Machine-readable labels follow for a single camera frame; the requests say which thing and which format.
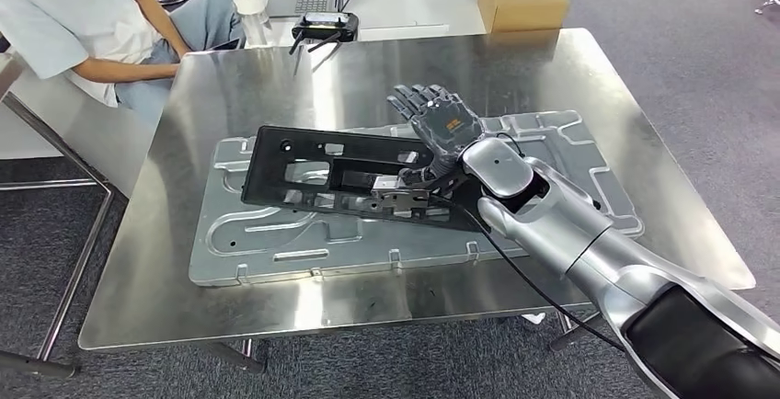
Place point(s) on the black remote controller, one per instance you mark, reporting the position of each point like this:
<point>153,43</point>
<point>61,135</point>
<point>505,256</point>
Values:
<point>323,25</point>

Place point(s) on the black plastic panel part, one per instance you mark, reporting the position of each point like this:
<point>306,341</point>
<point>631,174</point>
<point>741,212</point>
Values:
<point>268,171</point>

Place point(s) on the pale wrist camera, black bracket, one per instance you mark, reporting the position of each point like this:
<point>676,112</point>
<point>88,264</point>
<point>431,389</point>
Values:
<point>396,198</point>

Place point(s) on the grey stamped metal plate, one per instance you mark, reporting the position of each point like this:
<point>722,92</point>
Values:
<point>305,250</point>

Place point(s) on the stainless steel workbench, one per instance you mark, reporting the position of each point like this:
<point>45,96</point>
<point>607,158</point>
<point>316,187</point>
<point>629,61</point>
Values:
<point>244,92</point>
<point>36,364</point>

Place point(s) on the person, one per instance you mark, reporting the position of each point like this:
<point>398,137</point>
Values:
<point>61,18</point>

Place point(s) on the clear bottle with white lid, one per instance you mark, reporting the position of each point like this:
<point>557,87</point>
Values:
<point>251,12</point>

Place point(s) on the white bench block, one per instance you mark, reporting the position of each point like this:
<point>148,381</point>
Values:
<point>122,140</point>

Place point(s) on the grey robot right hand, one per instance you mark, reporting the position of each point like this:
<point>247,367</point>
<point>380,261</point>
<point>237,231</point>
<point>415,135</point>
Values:
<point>448,125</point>

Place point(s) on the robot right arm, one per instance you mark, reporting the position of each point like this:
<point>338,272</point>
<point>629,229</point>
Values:
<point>548,225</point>

